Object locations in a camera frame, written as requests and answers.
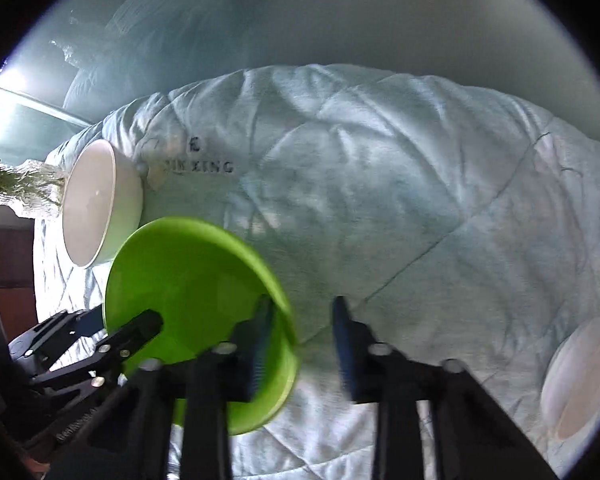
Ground small white bowl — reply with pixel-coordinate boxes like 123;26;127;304
539;316;600;456

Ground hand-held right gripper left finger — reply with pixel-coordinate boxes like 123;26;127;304
45;294;278;480

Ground large white bowl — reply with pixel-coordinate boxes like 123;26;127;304
61;139;145;267

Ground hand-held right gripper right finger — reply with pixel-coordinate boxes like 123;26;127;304
331;296;561;480

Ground light blue quilted blanket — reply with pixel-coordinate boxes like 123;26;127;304
32;63;600;480

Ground green bowl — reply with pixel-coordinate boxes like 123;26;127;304
104;216;299;436

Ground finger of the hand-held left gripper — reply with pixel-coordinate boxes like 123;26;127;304
30;309;163;396
9;306;106;361

